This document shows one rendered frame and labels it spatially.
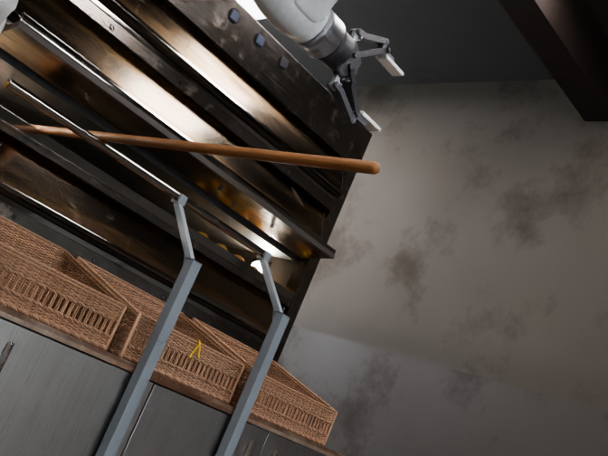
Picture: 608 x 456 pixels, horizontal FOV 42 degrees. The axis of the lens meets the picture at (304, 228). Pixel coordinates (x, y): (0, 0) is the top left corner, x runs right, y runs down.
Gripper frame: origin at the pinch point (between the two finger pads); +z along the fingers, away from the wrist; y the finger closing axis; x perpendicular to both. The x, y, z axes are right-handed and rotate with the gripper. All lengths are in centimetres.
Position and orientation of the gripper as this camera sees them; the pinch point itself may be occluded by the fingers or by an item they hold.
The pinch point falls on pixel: (384, 99)
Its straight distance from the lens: 170.0
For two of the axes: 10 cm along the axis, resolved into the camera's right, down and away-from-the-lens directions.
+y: -3.8, 8.9, -2.4
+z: 6.0, 4.4, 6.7
